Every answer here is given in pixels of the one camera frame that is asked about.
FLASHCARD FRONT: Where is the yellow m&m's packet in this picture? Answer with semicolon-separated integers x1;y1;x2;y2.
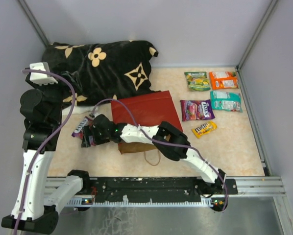
192;121;217;139

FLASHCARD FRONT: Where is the orange snack packet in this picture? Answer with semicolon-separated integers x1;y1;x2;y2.
209;71;239;90

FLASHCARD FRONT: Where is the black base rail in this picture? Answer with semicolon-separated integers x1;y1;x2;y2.
77;177;225;203

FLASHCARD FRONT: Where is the purple snack packet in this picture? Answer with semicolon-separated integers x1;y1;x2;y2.
72;117;93;141
180;99;215;121

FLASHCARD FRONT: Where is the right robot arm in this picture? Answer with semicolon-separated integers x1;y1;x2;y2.
73;114;228;195

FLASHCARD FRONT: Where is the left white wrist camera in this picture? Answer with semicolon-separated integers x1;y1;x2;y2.
29;62;58;86

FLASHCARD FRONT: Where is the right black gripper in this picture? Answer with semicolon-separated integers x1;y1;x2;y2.
81;125;110;148

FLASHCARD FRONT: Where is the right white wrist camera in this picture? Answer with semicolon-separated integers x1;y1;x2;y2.
89;107;101;120

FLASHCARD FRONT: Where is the green yellow snack packet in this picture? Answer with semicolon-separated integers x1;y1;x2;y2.
184;71;211;92

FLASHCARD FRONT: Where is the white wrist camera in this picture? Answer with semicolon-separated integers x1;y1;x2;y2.
89;107;101;120
29;62;58;86

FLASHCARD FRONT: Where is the red brown paper bag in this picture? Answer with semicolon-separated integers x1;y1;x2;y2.
111;90;184;166

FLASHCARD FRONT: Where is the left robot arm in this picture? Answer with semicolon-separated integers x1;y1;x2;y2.
1;69;92;235

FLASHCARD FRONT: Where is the black floral pillow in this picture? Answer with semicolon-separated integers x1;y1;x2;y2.
42;41;159;113

